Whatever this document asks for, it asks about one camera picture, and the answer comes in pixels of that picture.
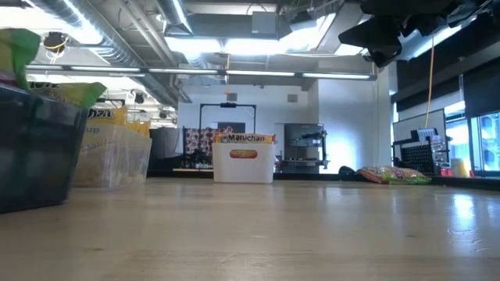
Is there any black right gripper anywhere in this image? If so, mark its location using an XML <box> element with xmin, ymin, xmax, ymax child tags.
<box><xmin>338</xmin><ymin>0</ymin><xmax>450</xmax><ymax>68</ymax></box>

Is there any red ramen noodle pack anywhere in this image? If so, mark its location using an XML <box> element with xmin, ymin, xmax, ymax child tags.
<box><xmin>229</xmin><ymin>149</ymin><xmax>259</xmax><ymax>159</ymax></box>
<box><xmin>213</xmin><ymin>132</ymin><xmax>277</xmax><ymax>144</ymax></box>

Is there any clear plastic bin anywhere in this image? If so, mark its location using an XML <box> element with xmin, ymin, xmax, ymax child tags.
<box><xmin>72</xmin><ymin>123</ymin><xmax>154</xmax><ymax>191</ymax></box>

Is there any black plastic bin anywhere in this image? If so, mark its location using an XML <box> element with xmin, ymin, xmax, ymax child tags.
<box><xmin>0</xmin><ymin>84</ymin><xmax>90</xmax><ymax>215</ymax></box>

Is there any white board panel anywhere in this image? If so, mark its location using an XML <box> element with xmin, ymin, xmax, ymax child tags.
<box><xmin>391</xmin><ymin>108</ymin><xmax>447</xmax><ymax>159</ymax></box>

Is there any grey ceiling box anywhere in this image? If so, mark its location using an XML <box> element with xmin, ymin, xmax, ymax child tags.
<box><xmin>251</xmin><ymin>10</ymin><xmax>280</xmax><ymax>39</ymax></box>

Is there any black window blind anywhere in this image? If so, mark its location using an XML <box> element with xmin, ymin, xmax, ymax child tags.
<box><xmin>462</xmin><ymin>64</ymin><xmax>500</xmax><ymax>119</ymax></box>

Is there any dark equipment cabinet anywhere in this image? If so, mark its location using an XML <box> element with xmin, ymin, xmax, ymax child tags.
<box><xmin>284</xmin><ymin>123</ymin><xmax>330</xmax><ymax>175</ymax></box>

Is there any black pegboard rack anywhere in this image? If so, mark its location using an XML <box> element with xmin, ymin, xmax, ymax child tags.
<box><xmin>401</xmin><ymin>144</ymin><xmax>439</xmax><ymax>176</ymax></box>

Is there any suspended linear light bar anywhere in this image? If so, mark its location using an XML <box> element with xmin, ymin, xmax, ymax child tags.
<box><xmin>0</xmin><ymin>63</ymin><xmax>376</xmax><ymax>78</ymax></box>

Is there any glass window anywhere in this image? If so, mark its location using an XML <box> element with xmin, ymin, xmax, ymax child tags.
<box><xmin>445</xmin><ymin>99</ymin><xmax>500</xmax><ymax>175</ymax></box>

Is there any yellow cup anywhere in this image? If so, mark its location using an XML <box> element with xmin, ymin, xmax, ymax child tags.
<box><xmin>451</xmin><ymin>158</ymin><xmax>470</xmax><ymax>179</ymax></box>

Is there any white plastic bin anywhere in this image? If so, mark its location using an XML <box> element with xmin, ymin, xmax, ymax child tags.
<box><xmin>212</xmin><ymin>142</ymin><xmax>277</xmax><ymax>184</ymax></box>

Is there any patterned fabric screen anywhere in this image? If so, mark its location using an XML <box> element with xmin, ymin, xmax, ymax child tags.
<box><xmin>183</xmin><ymin>126</ymin><xmax>220</xmax><ymax>169</ymax></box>

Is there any grey partition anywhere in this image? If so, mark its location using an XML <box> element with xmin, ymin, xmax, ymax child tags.
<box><xmin>150</xmin><ymin>126</ymin><xmax>184</xmax><ymax>171</ymax></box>

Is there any yellow hanging cord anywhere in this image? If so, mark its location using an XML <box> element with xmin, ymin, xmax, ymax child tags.
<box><xmin>423</xmin><ymin>37</ymin><xmax>437</xmax><ymax>130</ymax></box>

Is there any black gantry frame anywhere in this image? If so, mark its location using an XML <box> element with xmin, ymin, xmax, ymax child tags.
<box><xmin>198</xmin><ymin>102</ymin><xmax>258</xmax><ymax>136</ymax></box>

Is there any dark wall screen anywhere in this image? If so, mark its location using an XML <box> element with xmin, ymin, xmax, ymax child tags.
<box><xmin>217</xmin><ymin>122</ymin><xmax>246</xmax><ymax>134</ymax></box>

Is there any narrow silver ventilation duct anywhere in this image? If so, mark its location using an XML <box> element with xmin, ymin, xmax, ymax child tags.
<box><xmin>155</xmin><ymin>0</ymin><xmax>195</xmax><ymax>37</ymax></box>

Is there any ceiling cable reel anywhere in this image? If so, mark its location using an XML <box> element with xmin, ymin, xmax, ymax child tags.
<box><xmin>41</xmin><ymin>30</ymin><xmax>70</xmax><ymax>54</ymax></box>

